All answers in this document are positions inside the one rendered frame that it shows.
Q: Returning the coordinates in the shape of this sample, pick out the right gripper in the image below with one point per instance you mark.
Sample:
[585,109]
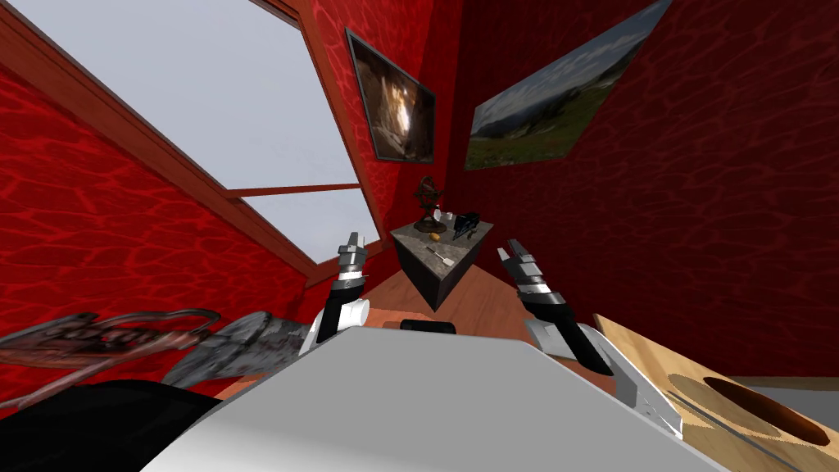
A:
[528,274]

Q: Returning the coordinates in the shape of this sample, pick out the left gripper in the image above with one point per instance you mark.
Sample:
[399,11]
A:
[351,263]

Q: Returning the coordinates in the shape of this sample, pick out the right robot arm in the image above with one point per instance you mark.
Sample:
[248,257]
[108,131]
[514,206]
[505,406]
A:
[570,331]

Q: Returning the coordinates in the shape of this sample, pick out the dark table with stone top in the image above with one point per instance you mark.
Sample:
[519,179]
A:
[436,272]

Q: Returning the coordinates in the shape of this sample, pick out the dark cave picture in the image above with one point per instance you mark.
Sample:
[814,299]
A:
[400,105]

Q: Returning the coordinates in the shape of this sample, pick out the mountain landscape picture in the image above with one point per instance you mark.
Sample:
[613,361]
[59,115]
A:
[544,111]

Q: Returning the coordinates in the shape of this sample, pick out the grey mottled stone shape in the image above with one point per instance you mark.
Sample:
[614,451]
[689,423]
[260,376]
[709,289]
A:
[242,347]

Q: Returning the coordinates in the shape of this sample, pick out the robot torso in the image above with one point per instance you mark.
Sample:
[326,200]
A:
[419,406]

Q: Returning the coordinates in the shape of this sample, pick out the pale wooden board with hole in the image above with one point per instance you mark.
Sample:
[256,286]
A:
[655,367]

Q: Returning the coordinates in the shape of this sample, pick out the large window with brown frame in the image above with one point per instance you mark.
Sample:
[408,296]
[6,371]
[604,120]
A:
[196,98]

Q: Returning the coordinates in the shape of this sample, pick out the brown curved metal frame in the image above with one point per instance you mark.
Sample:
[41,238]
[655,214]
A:
[98,341]

